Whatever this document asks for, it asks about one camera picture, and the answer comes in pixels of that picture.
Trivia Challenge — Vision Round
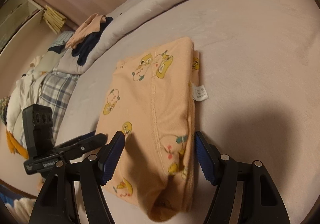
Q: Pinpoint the peach cartoon print shirt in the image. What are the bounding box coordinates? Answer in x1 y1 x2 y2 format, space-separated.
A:
97 37 200 222

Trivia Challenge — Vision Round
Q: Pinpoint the white clothes pile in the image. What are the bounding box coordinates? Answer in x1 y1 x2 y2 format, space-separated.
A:
4 55 63 137

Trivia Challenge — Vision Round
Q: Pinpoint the left hand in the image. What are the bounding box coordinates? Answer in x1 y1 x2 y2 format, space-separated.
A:
37 179 44 192

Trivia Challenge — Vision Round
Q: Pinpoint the orange cloth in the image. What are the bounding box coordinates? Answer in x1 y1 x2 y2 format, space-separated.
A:
6 130 29 160

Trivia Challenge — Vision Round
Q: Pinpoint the plaid pillow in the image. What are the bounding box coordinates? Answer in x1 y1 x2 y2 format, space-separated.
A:
35 71 79 143

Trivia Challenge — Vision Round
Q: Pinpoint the folded navy garment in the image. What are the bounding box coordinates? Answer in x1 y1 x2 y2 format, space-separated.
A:
72 17 113 66

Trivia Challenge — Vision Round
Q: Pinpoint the striped folded cloth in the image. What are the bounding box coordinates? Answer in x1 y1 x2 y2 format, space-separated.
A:
48 31 74 54

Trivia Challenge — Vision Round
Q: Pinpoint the yellow pleated lampshade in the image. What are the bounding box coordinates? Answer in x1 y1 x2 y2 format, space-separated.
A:
42 6 67 35

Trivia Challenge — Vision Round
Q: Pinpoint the folded peach garment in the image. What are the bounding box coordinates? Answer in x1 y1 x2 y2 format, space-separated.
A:
65 13 106 49

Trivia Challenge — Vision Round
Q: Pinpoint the lavender bed sheet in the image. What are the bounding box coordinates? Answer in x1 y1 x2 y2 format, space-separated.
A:
57 0 319 223

